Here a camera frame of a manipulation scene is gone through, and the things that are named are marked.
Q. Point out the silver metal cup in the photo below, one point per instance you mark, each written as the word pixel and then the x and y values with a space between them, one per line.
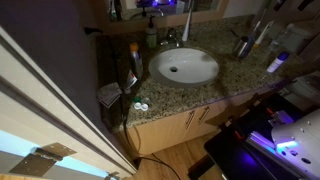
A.
pixel 243 46

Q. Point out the blue white toothbrush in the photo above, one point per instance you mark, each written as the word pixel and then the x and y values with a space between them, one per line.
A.
pixel 255 28

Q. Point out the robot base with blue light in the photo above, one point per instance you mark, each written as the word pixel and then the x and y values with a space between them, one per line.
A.
pixel 273 140

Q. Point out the white electric toothbrush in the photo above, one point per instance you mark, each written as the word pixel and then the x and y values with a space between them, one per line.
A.
pixel 188 21

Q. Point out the clear lens case cap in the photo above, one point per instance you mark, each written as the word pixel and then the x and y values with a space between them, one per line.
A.
pixel 146 100

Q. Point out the green lens case cap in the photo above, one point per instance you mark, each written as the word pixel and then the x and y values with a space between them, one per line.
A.
pixel 137 99

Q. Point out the white contact lens case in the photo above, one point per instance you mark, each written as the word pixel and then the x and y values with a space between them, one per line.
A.
pixel 141 106

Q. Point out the white oval sink basin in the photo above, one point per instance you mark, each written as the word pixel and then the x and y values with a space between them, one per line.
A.
pixel 183 67

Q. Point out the silver orange-capped spray can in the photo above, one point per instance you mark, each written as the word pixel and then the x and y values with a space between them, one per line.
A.
pixel 137 59

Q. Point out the chrome faucet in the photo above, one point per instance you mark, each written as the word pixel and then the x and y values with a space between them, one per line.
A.
pixel 172 37

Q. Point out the wooden vanity cabinet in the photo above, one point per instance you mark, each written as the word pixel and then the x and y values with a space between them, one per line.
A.
pixel 160 134

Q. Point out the folded paper leaflet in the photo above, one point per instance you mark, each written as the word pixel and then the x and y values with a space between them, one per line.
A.
pixel 109 94

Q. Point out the green soap pump bottle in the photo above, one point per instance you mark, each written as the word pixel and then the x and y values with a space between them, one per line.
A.
pixel 151 34

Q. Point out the wood framed mirror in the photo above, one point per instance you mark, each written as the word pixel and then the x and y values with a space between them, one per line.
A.
pixel 101 17

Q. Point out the white yellow-capped cream tube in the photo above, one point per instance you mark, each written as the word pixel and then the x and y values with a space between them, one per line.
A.
pixel 263 34

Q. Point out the white blue-capped bottle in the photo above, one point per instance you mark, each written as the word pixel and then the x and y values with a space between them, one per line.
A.
pixel 278 61

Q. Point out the white door with hinge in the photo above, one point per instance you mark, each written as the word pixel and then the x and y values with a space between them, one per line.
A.
pixel 34 108

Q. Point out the clear plastic bottle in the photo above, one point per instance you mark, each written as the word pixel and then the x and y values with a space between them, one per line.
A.
pixel 280 38

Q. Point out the metal door hinge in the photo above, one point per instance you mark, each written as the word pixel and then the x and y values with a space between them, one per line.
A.
pixel 42 159

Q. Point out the left cabinet door handle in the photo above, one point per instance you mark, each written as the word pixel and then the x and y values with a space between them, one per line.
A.
pixel 189 120

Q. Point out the cabinet door handle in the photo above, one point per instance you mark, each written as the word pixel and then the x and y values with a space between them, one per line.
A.
pixel 189 120
pixel 203 116

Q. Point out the right cabinet door handle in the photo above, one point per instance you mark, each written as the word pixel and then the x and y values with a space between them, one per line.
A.
pixel 203 116

